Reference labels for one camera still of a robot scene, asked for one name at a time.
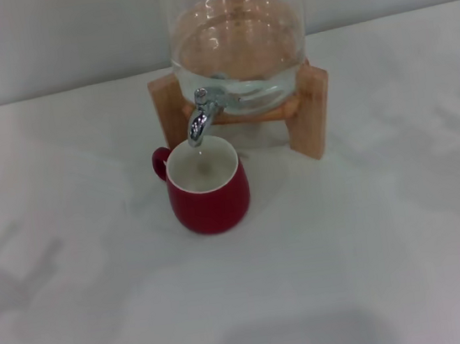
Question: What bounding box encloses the light wooden dispenser stand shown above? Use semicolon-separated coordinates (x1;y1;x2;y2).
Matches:
146;53;339;182

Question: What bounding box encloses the red ceramic cup white inside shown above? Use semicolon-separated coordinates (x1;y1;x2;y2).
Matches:
149;130;257;242

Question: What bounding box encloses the chrome faucet tap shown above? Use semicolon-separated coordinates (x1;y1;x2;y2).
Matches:
181;84;232;150

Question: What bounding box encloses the clear glass water dispenser jar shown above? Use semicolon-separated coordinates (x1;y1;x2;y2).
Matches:
160;0;316;127

